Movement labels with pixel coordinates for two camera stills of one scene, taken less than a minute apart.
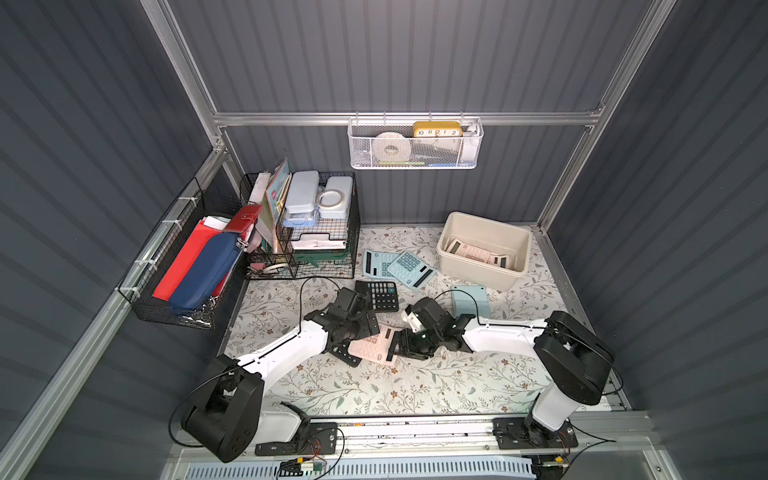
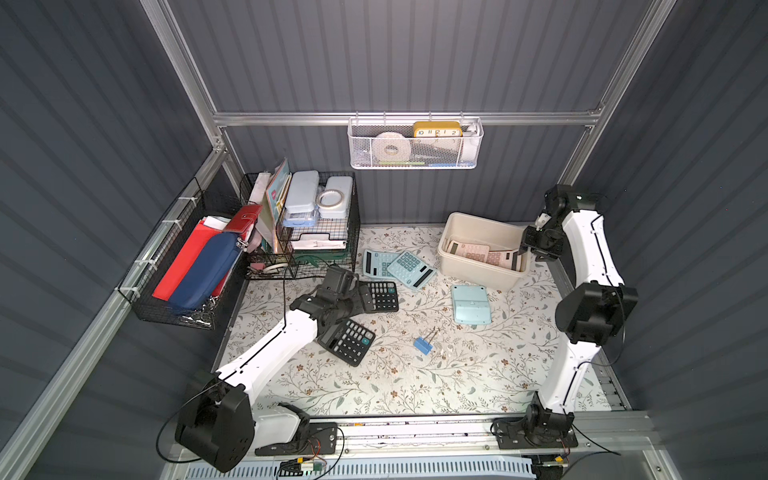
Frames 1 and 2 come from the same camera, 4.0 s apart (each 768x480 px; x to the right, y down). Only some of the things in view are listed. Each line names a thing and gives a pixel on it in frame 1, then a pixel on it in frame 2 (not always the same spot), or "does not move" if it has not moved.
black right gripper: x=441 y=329 → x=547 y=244
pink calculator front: x=375 y=347 → x=480 y=253
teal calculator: x=411 y=270 does not move
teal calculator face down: x=470 y=300 does not move
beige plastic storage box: x=483 y=252 does not move
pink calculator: x=468 y=250 does not move
